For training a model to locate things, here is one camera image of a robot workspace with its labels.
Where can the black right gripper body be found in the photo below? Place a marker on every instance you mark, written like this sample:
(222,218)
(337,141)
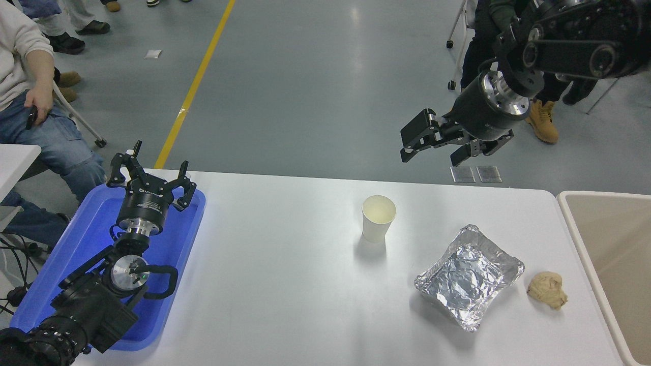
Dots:
(478,114)

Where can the black phone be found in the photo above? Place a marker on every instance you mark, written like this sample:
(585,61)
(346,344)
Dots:
(31,121)

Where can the person's hand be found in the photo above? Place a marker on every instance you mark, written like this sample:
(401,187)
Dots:
(43,99)

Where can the metal floor plate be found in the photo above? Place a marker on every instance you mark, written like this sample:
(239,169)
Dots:
(489,174)
(462,174)

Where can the white-legged chair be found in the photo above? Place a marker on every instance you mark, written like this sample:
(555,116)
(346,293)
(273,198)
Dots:
(79,119)

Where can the grey wheeled chair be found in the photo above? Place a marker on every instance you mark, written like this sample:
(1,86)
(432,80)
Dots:
(460,46)

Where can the small white table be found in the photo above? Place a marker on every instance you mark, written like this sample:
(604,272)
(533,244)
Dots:
(15,162)

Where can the silver foil tray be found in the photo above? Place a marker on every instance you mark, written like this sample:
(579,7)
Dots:
(465,277)

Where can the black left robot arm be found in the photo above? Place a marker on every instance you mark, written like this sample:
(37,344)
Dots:
(91,305)

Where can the white paper scrap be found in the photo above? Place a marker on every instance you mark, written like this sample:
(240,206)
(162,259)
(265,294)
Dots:
(152,54)

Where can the blue plastic tray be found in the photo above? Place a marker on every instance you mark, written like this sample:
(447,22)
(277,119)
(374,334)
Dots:
(86,239)

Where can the black power plug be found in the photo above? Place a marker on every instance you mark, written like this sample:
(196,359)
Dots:
(16,296)

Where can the large pale bin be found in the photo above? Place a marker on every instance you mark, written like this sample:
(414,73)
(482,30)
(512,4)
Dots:
(610,244)

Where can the white paper cup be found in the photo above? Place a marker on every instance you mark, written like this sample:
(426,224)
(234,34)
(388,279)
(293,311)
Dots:
(375,229)

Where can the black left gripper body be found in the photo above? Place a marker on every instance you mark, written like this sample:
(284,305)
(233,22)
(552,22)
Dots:
(145,206)

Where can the crumpled tan paper ball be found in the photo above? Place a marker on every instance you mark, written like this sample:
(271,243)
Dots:
(546,290)

